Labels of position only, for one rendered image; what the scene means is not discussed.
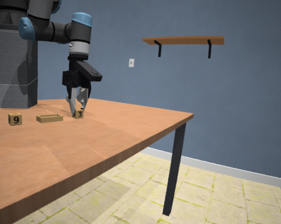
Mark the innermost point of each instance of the tan cube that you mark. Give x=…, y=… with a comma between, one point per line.
x=78, y=114
x=15, y=119

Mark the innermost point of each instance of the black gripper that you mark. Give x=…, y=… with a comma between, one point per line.
x=74, y=79

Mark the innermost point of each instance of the tan shallow rectangular tray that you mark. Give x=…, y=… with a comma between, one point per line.
x=49, y=118

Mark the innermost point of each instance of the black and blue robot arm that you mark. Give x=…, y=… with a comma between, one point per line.
x=36, y=25

